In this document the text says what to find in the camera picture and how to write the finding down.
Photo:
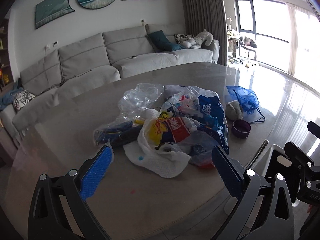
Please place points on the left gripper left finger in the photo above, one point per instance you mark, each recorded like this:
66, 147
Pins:
47, 218

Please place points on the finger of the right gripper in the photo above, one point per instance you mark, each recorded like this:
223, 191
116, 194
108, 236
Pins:
314, 129
299, 159

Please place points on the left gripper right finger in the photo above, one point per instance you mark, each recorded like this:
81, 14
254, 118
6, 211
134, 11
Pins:
263, 209

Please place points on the grey knitted cloth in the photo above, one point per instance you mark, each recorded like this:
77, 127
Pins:
234, 111

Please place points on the white trash bin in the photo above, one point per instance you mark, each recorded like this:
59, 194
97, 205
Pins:
272, 164

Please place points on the purple round lid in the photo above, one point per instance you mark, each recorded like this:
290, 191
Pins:
241, 129

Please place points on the blue white plastic bag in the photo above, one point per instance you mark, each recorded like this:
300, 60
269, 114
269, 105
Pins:
212, 128

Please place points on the white printed plastic bag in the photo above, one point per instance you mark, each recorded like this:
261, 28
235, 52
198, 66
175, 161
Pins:
156, 147

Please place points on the chair by window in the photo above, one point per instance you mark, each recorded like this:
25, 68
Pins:
248, 45

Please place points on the dark blue wrapper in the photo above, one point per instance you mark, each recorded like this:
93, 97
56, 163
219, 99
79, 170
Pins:
118, 135

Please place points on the floral cushion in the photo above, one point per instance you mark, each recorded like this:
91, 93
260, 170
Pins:
21, 99

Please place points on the blue blanket on sofa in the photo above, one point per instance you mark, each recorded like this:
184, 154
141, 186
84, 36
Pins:
9, 96

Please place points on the clear plastic wrapper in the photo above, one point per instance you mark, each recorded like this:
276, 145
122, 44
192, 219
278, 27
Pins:
135, 101

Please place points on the grey plush toy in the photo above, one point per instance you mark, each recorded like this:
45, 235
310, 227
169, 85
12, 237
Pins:
196, 42

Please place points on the black white patterned cushion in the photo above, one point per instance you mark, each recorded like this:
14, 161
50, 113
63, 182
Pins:
182, 37

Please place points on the teal cushion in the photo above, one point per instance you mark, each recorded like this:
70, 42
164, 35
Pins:
161, 43

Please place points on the grey curtain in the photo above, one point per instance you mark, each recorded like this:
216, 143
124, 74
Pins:
208, 15

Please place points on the grey sectional sofa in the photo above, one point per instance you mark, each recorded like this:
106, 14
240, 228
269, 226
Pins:
92, 62

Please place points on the blue mesh drawstring bag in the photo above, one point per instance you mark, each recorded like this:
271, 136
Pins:
248, 100

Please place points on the left teal wall panel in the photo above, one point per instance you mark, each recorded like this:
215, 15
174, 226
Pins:
49, 10

